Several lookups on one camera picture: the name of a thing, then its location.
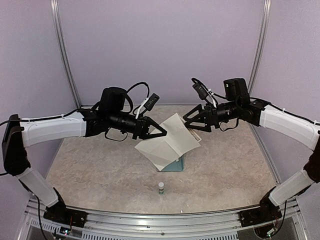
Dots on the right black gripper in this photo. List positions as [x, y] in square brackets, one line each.
[210, 117]

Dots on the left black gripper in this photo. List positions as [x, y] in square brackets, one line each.
[143, 120]

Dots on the beige lined letter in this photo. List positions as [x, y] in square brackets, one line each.
[195, 135]
[162, 151]

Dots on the teal paper envelope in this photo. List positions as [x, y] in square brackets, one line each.
[176, 166]

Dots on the small green white glue stick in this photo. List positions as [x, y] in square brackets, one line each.
[161, 186]

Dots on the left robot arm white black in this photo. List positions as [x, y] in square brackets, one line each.
[106, 114]

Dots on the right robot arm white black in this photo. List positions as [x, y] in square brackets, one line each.
[239, 105]

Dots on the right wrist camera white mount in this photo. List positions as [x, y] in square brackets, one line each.
[204, 93]

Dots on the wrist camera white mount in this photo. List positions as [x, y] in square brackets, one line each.
[147, 105]
[204, 93]

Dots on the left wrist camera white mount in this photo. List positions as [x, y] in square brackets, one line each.
[147, 105]

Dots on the front aluminium rail base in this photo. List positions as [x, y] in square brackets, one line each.
[108, 225]

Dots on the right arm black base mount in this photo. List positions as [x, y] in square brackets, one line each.
[265, 212]

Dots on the right aluminium frame post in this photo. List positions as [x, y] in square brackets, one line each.
[267, 4]

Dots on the aluminium frame post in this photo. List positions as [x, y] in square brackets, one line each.
[267, 4]
[54, 4]

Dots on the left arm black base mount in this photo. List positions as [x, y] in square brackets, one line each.
[59, 213]

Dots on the left aluminium frame post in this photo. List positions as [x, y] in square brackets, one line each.
[54, 4]

